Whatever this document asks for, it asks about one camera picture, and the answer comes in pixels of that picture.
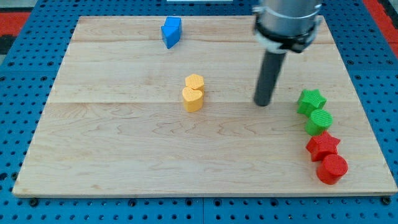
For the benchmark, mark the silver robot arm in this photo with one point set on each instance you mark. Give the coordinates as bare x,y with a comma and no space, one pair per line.
286,25

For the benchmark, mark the yellow heart block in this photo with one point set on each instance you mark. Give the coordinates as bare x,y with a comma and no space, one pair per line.
192,99

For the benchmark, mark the yellow hexagon block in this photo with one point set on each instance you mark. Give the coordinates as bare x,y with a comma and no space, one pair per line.
195,82

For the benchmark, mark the light wooden board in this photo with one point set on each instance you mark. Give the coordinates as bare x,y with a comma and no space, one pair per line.
114,124

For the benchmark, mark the blue triangle block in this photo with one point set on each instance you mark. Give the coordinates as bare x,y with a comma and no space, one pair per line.
170,35

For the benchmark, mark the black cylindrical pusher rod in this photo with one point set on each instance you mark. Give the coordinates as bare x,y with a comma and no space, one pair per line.
268,75

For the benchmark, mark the blue cube block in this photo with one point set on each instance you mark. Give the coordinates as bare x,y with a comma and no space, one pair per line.
173,22

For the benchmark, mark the green star block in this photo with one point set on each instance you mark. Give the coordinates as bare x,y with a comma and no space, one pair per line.
310,100

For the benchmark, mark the green cylinder block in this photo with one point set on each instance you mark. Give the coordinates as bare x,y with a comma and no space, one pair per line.
318,122

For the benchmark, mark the red star block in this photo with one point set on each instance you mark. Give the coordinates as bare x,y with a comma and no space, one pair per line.
322,145

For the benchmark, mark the red cylinder block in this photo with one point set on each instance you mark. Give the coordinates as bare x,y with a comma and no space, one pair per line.
332,168

